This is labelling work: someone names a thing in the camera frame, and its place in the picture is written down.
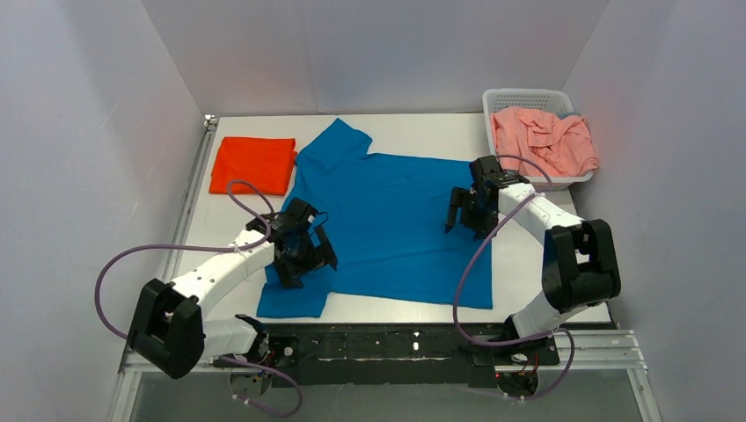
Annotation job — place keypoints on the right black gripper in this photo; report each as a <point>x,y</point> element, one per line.
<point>470,201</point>

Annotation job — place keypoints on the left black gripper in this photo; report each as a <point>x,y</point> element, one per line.
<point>314,245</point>

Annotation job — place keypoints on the blue t shirt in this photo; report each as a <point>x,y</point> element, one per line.
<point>386,218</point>

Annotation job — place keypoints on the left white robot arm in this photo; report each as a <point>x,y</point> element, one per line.
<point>169,328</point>

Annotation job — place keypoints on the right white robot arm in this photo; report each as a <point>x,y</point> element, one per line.
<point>579,262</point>

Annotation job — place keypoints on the folded orange t shirt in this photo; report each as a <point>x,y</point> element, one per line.
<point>265,163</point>

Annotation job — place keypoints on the pink t shirt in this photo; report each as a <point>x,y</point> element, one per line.
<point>533,142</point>

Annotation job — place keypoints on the white plastic basket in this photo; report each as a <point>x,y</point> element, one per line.
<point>551,101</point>

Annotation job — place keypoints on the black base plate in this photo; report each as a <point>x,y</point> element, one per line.
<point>375,354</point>

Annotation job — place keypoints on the aluminium frame rail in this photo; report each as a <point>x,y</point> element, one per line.
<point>608,381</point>

